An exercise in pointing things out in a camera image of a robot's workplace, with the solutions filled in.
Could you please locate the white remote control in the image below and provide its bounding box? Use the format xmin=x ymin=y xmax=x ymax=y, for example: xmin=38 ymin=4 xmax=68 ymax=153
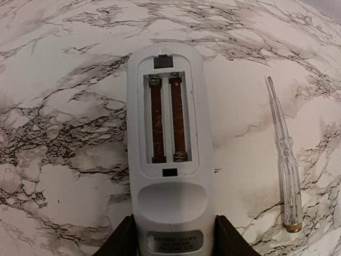
xmin=127 ymin=43 xmax=215 ymax=255

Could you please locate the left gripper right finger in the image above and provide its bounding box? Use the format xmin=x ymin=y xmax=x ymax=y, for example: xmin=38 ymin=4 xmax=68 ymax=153
xmin=215 ymin=215 xmax=261 ymax=256

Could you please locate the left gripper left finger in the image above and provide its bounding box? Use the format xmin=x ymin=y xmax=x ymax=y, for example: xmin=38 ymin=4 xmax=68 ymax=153
xmin=98 ymin=214 xmax=136 ymax=256

